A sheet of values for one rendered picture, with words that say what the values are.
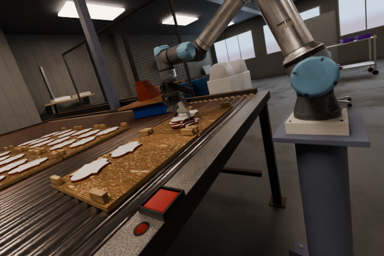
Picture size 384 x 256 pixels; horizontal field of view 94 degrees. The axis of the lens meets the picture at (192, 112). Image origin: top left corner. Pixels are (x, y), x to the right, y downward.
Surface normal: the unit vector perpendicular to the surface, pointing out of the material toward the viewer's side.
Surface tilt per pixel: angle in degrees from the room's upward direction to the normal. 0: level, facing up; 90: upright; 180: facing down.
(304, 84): 94
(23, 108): 90
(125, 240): 0
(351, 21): 90
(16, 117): 90
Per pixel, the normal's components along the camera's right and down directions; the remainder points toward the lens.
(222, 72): -0.53, 0.31
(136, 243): -0.24, -0.95
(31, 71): 0.76, -0.05
